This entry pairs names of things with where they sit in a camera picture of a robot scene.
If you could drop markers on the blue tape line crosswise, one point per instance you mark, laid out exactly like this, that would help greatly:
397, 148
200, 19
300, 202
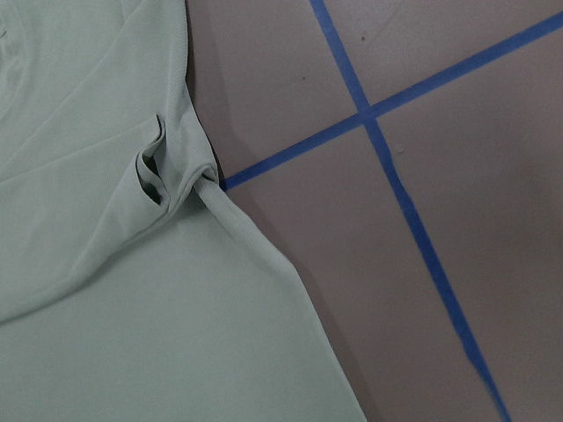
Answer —
400, 98

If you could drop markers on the green long-sleeve shirt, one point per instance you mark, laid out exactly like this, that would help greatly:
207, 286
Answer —
132, 287

